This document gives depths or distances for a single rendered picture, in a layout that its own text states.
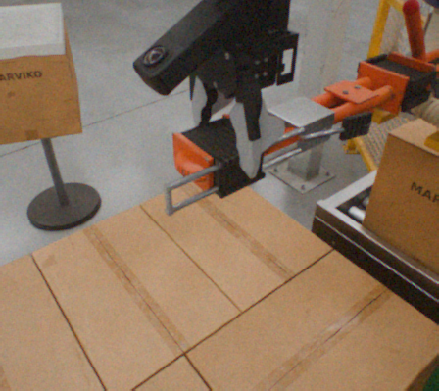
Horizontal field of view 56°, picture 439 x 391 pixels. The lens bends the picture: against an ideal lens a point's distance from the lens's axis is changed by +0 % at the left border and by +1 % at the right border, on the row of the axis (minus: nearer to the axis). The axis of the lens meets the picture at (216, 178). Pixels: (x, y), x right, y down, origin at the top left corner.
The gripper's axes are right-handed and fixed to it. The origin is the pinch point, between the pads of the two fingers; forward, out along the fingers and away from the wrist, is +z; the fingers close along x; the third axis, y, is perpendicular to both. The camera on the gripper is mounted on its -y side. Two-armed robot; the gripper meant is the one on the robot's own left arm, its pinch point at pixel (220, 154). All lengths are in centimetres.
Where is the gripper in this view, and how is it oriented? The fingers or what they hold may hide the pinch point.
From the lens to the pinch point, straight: 49.0
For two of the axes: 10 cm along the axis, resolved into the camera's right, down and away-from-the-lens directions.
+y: 8.1, -3.5, 4.7
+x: -5.8, -4.9, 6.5
